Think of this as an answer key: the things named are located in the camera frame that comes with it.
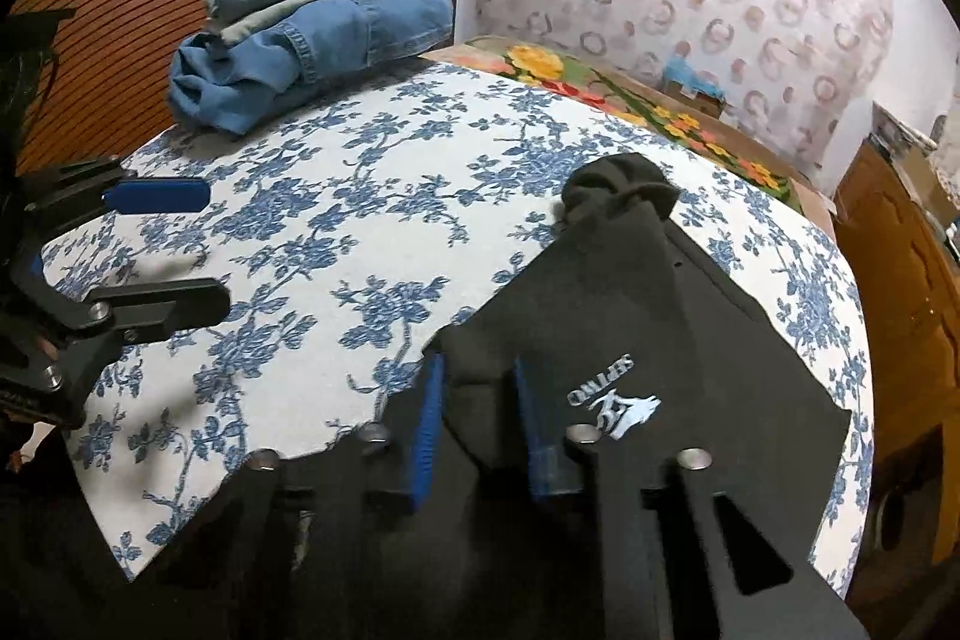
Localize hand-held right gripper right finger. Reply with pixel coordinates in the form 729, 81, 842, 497
514, 355, 875, 640

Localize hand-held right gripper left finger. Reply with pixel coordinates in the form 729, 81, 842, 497
172, 351, 451, 640

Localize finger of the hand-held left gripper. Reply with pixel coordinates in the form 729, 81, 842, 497
0, 278, 231, 427
21, 158, 212, 223

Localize black pants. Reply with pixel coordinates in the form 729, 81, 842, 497
300, 152, 854, 640

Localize blue floral bed sheet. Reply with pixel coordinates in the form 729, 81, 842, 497
41, 59, 878, 600

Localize blue denim jeans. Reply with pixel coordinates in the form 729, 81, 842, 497
166, 0, 456, 136

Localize colourful flower blanket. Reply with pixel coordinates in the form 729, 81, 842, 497
457, 36, 837, 221

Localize cardboard box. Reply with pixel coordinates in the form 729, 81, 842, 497
664, 74, 732, 120

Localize wooden sideboard cabinet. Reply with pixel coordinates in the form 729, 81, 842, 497
832, 137, 960, 611

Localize blue plastic bag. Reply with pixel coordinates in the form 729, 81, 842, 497
664, 53, 725, 94

